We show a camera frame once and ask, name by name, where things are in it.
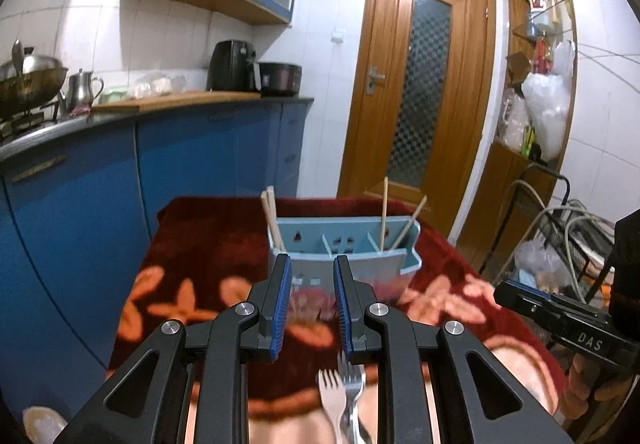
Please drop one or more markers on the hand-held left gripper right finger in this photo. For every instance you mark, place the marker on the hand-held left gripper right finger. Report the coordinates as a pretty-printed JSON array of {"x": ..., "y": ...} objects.
[{"x": 342, "y": 304}]

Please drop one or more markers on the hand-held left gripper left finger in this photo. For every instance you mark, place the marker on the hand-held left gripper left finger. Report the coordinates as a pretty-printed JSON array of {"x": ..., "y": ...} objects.
[{"x": 284, "y": 304}]

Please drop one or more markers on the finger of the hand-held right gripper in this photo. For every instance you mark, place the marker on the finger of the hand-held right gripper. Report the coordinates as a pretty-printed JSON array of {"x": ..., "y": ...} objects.
[
  {"x": 525, "y": 309},
  {"x": 530, "y": 289}
]

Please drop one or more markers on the light blue utensil box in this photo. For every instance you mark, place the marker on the light blue utensil box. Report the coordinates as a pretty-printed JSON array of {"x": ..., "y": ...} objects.
[{"x": 380, "y": 261}]

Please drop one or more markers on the wooden chopstick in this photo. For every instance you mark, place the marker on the wooden chopstick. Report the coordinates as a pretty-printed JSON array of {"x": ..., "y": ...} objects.
[
  {"x": 385, "y": 214},
  {"x": 276, "y": 219},
  {"x": 270, "y": 221},
  {"x": 410, "y": 221}
]

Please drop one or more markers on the metal fork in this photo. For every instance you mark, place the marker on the metal fork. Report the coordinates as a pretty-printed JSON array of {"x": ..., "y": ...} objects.
[{"x": 352, "y": 389}]

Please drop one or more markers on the white plastic fork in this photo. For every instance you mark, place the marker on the white plastic fork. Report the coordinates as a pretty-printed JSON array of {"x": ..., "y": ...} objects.
[{"x": 332, "y": 399}]

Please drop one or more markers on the person's right hand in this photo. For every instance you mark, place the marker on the person's right hand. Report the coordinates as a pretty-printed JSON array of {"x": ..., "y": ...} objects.
[{"x": 580, "y": 389}]

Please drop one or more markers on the clear plastic bag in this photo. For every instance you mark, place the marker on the clear plastic bag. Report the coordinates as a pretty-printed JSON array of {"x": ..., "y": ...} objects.
[{"x": 532, "y": 256}]

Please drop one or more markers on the red and pink printed blanket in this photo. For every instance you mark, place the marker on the red and pink printed blanket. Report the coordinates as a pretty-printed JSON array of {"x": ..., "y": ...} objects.
[{"x": 210, "y": 244}]

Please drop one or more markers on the wooden shelf niche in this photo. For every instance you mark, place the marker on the wooden shelf niche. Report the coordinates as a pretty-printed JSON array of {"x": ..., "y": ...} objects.
[{"x": 500, "y": 173}]

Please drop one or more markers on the black metal cart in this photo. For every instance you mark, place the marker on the black metal cart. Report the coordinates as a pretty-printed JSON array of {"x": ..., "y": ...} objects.
[{"x": 550, "y": 169}]

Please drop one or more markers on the small white plastic bag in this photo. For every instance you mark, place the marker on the small white plastic bag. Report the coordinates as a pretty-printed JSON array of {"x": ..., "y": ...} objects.
[{"x": 515, "y": 123}]

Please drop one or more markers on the large white plastic bag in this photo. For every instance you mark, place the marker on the large white plastic bag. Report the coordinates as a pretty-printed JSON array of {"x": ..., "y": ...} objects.
[{"x": 547, "y": 113}]

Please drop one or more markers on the brown cardboard box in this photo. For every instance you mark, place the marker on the brown cardboard box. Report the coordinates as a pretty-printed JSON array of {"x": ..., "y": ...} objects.
[{"x": 519, "y": 68}]

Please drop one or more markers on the dark rice cooker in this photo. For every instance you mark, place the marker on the dark rice cooker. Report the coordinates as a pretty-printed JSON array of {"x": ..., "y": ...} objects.
[{"x": 280, "y": 79}]

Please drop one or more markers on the wooden cutting board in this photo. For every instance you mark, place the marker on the wooden cutting board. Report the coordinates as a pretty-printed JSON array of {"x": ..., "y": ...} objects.
[{"x": 175, "y": 99}]

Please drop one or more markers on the red bottle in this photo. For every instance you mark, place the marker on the red bottle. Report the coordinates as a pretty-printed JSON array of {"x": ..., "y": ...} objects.
[{"x": 540, "y": 56}]

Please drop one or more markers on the black air fryer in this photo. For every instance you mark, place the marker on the black air fryer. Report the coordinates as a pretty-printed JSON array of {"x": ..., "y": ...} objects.
[{"x": 227, "y": 68}]

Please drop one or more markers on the bags of food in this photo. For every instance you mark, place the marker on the bags of food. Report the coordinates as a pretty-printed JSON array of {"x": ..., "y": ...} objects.
[{"x": 160, "y": 84}]

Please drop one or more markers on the pale round object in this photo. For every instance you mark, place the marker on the pale round object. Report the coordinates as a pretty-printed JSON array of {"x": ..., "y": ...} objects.
[{"x": 45, "y": 426}]

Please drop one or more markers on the wooden door with glass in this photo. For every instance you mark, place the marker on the wooden door with glass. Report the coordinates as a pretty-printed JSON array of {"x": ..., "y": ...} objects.
[{"x": 380, "y": 23}]

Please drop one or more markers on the white mug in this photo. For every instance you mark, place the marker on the white mug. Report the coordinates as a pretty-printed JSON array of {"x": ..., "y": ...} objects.
[{"x": 537, "y": 2}]

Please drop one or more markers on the steel kettle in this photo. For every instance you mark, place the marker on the steel kettle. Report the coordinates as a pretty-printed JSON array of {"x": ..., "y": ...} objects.
[{"x": 80, "y": 91}]

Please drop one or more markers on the gas stove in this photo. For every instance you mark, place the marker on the gas stove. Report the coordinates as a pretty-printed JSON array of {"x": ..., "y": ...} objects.
[{"x": 20, "y": 126}]

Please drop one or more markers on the steel wok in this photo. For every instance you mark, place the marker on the steel wok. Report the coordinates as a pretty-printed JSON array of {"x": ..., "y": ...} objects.
[{"x": 30, "y": 86}]

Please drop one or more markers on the white wall switch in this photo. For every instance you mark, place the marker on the white wall switch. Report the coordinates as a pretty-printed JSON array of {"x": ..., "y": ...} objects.
[{"x": 338, "y": 36}]

